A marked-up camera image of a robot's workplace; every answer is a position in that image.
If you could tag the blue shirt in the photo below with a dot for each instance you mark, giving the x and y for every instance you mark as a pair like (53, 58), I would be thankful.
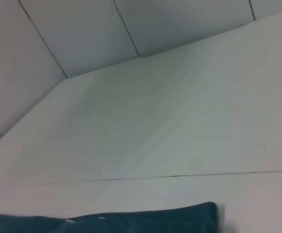
(107, 222)

